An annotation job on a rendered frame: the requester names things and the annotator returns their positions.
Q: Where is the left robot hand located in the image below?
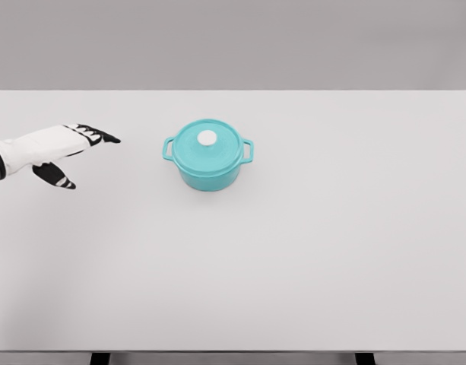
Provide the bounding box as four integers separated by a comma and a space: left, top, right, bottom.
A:
18, 123, 122, 190

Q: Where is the turquoise pot lid white knob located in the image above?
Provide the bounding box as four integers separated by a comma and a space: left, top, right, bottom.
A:
171, 119, 243, 170

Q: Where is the turquoise pot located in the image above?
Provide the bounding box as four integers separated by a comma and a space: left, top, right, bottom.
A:
162, 137, 254, 192

